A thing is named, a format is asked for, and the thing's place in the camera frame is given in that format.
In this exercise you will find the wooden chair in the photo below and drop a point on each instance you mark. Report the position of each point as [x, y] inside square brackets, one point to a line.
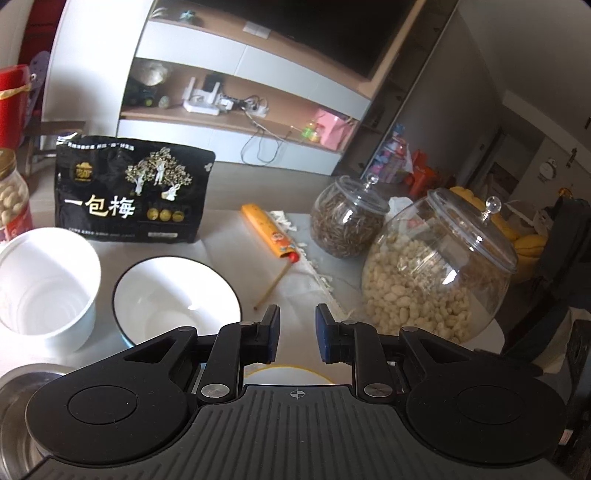
[51, 138]

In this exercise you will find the white and wood shelf unit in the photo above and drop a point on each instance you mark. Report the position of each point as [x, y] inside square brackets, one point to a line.
[277, 60]

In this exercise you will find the bunch of bananas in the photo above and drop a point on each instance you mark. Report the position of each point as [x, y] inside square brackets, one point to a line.
[531, 244]

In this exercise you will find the white plate with yellow rim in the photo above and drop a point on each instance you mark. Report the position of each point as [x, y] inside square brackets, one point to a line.
[286, 376]

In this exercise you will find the dark bag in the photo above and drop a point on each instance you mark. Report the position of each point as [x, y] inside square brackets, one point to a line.
[563, 277]

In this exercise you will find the white bowl with dark rim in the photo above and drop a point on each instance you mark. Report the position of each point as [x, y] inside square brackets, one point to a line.
[175, 295]

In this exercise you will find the orange packet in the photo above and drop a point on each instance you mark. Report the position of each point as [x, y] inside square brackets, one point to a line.
[270, 230]

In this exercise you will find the white router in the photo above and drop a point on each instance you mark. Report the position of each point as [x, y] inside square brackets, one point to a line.
[201, 107]

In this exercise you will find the pink box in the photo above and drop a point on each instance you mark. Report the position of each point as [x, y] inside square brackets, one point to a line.
[334, 131]

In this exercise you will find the round wall clock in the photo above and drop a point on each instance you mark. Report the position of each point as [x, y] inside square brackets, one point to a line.
[547, 169]

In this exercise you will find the large glass jar of peanuts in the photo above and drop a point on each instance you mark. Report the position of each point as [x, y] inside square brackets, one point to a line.
[415, 286]

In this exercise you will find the black set-top box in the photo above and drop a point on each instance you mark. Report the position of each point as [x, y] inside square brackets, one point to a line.
[213, 84]

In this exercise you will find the red bag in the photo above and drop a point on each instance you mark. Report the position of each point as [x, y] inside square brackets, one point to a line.
[422, 173]

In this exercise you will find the red tin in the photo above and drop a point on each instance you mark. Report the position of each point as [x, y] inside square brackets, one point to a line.
[14, 115]

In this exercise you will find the white charger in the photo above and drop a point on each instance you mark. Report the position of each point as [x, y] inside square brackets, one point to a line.
[229, 102]

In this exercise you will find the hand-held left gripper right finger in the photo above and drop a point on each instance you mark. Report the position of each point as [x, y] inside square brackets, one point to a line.
[323, 332]

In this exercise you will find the white plastic cup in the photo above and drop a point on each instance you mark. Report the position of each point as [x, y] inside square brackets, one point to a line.
[46, 277]

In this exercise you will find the glass jar of sunflower seeds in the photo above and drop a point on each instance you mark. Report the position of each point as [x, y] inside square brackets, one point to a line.
[346, 226]

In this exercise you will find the black snack bag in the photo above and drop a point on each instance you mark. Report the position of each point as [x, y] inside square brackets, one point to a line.
[115, 207]

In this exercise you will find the red label peanut jar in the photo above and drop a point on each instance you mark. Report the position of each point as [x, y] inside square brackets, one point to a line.
[11, 203]

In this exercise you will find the black television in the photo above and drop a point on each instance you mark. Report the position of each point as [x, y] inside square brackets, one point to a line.
[323, 32]

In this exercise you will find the dark green toy car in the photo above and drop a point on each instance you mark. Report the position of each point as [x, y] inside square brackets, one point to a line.
[138, 94]

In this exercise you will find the wooden stick with red ball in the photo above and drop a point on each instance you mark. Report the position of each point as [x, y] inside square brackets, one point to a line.
[272, 286]

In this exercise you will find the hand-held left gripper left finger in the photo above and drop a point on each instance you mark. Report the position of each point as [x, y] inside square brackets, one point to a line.
[275, 325]

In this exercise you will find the small pale ball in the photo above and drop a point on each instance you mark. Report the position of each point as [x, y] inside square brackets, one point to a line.
[164, 102]

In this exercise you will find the crumpled white plastic bag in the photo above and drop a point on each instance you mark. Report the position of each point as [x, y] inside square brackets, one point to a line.
[154, 74]

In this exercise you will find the stainless steel bowl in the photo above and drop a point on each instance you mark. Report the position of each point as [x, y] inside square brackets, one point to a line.
[18, 406]

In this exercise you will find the green toy bottle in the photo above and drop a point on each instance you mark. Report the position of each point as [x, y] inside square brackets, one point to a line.
[310, 131]

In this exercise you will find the colourful plastic bottle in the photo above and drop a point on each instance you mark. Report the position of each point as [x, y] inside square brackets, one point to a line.
[392, 154]

